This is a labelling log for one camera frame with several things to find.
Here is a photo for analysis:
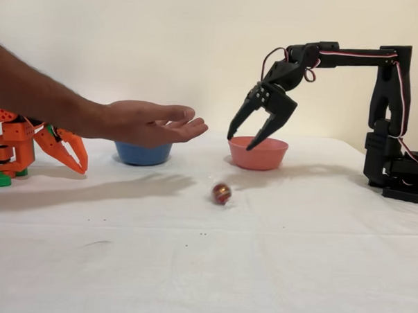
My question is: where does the red candy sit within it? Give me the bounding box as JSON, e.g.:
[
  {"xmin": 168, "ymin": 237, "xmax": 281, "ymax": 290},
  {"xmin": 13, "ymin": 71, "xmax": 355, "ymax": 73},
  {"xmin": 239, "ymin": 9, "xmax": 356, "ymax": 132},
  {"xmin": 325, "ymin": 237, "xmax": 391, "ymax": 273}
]
[{"xmin": 206, "ymin": 179, "xmax": 236, "ymax": 208}]

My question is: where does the person's open hand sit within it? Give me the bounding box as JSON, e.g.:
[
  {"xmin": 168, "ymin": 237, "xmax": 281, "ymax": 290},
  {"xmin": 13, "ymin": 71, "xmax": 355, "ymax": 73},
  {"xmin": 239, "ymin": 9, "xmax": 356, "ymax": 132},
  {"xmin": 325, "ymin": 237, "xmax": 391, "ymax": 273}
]
[{"xmin": 98, "ymin": 98, "xmax": 211, "ymax": 151}]

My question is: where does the blue plastic bowl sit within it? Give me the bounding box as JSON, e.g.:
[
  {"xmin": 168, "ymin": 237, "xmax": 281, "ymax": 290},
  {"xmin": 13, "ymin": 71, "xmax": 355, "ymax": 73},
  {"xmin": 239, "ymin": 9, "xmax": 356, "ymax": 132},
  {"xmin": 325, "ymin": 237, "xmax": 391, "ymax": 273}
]
[{"xmin": 113, "ymin": 139, "xmax": 173, "ymax": 168}]

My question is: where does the pink plastic bowl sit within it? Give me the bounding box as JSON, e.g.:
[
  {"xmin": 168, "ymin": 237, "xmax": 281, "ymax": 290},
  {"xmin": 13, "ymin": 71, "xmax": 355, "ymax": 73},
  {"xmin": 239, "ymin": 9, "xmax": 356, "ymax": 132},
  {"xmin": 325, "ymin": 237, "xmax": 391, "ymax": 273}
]
[{"xmin": 227, "ymin": 135, "xmax": 290, "ymax": 172}]

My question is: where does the person's bare forearm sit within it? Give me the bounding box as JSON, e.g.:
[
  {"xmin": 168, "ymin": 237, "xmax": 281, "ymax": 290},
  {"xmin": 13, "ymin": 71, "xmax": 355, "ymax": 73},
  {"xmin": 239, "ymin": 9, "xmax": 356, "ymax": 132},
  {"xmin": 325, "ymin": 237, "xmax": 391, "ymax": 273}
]
[{"xmin": 0, "ymin": 38, "xmax": 113, "ymax": 142}]

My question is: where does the red white black servo cable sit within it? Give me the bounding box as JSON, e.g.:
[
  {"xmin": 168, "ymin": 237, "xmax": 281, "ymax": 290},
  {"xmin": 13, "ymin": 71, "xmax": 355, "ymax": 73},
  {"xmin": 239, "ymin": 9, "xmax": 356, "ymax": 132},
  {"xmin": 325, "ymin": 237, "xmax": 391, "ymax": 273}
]
[
  {"xmin": 315, "ymin": 46, "xmax": 418, "ymax": 173},
  {"xmin": 260, "ymin": 45, "xmax": 320, "ymax": 84}
]

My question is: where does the white table cloth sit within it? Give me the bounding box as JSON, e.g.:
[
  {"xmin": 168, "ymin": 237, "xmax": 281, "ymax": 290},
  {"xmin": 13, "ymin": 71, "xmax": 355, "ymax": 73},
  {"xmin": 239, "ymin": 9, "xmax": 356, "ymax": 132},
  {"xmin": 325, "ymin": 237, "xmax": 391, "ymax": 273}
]
[{"xmin": 0, "ymin": 121, "xmax": 418, "ymax": 313}]

